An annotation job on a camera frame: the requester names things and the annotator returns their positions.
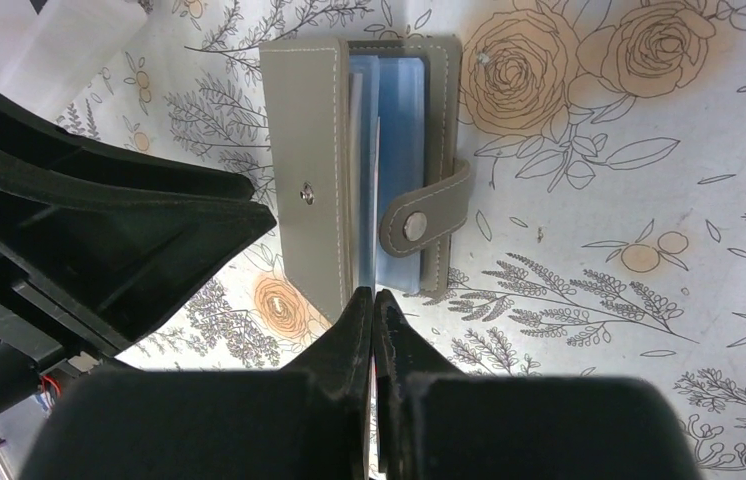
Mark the grey leather card holder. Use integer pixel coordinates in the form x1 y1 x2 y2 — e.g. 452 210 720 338
259 36 473 322

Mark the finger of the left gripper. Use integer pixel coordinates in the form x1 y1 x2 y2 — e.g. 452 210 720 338
0 93 255 201

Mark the floral table mat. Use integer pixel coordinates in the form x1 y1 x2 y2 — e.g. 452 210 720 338
56 1 746 479

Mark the white plastic card tray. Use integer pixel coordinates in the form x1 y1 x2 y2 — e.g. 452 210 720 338
0 0 151 121

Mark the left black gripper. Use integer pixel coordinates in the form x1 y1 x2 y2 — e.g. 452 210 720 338
0 153 275 415

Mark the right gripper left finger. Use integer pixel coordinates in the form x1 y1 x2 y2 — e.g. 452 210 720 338
21 287 373 479

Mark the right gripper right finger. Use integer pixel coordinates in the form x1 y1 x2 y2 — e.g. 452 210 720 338
373 290 700 479

